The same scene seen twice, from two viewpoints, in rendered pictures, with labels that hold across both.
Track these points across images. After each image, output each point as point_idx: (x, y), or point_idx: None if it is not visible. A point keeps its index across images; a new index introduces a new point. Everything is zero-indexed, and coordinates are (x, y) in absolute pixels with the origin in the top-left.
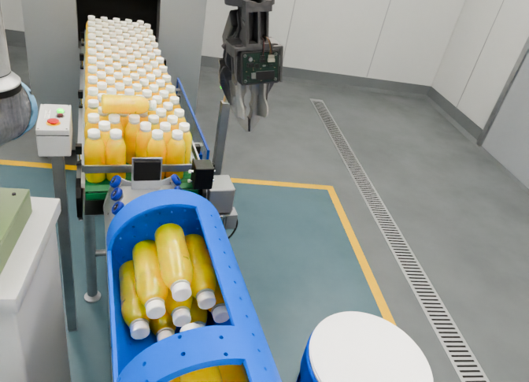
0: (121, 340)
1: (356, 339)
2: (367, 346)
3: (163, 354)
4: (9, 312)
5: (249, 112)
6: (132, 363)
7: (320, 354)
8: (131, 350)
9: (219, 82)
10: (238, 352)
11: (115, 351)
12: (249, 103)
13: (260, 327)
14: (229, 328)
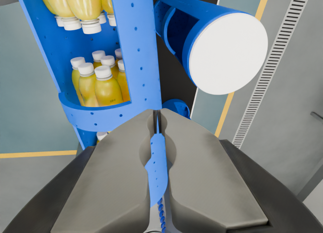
0: (52, 29)
1: (229, 42)
2: (233, 48)
3: (82, 118)
4: None
5: (165, 120)
6: (64, 106)
7: (198, 52)
8: (63, 29)
9: (18, 215)
10: None
11: (50, 68)
12: (167, 140)
13: (155, 75)
14: (127, 106)
